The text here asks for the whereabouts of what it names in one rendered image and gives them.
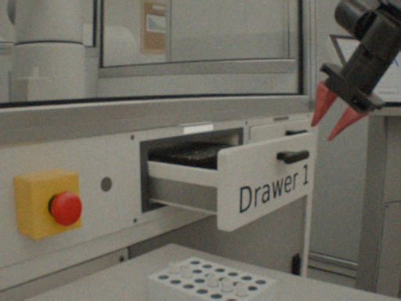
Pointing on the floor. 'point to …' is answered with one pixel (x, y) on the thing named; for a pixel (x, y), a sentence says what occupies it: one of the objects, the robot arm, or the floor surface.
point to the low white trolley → (86, 288)
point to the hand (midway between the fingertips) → (323, 129)
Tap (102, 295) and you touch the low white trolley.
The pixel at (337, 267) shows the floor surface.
